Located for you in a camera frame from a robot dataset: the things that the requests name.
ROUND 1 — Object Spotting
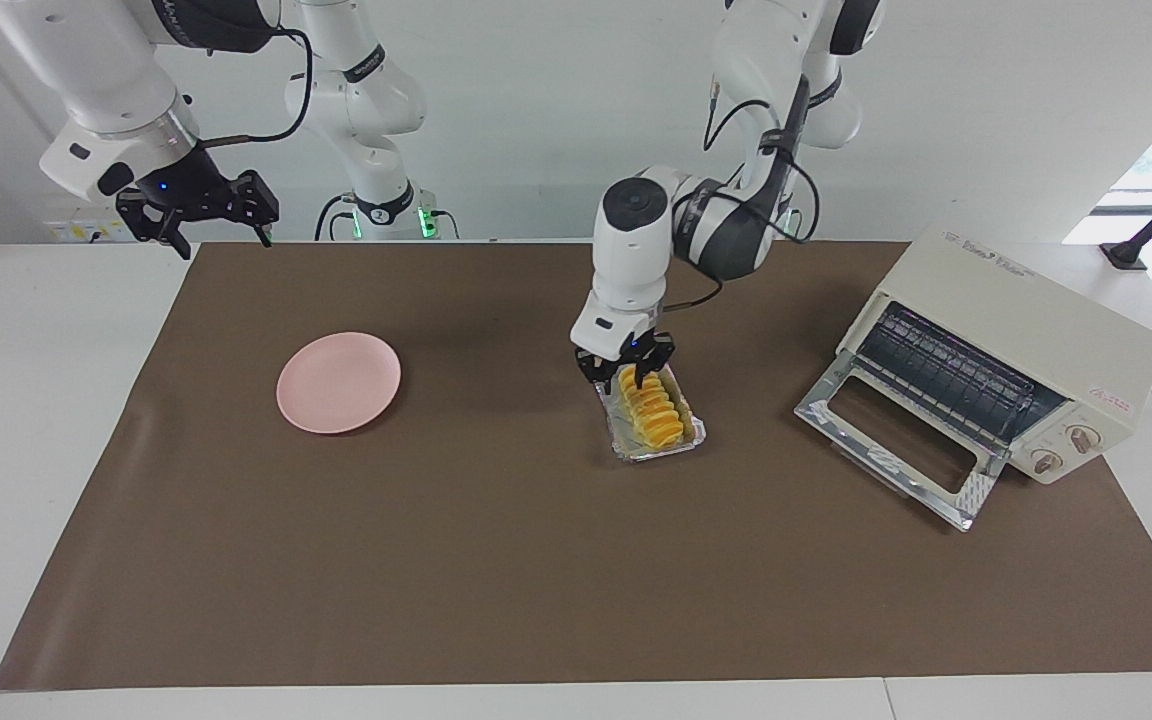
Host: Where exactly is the golden sliced bread loaf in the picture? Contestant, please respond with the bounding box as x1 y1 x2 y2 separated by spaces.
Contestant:
618 366 688 449

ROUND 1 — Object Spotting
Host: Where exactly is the oven wire rack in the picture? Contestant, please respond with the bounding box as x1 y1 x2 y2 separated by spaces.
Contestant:
856 304 1069 447

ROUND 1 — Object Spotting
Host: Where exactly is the glass oven door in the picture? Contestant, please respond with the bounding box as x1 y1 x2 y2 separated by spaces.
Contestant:
793 350 1013 532

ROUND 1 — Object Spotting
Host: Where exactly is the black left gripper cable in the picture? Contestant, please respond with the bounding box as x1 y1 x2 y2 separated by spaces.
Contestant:
656 75 823 313

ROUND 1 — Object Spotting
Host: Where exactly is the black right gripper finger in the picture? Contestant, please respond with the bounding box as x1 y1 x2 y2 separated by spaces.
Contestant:
118 199 193 260
230 169 281 247

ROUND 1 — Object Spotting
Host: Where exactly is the brown table mat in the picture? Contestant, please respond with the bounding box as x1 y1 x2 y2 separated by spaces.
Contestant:
0 240 1152 692

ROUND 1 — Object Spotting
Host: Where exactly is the white wall socket box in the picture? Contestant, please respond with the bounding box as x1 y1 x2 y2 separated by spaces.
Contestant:
44 212 129 244

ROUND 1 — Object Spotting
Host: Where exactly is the aluminium foil tray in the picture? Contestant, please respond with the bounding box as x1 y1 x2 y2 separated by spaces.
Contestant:
597 364 708 464

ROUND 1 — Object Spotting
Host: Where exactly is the pink round plate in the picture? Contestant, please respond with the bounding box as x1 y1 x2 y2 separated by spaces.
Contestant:
276 332 403 436

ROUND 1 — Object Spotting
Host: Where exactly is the cream toaster oven body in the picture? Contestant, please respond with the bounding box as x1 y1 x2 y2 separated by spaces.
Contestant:
834 228 1152 487

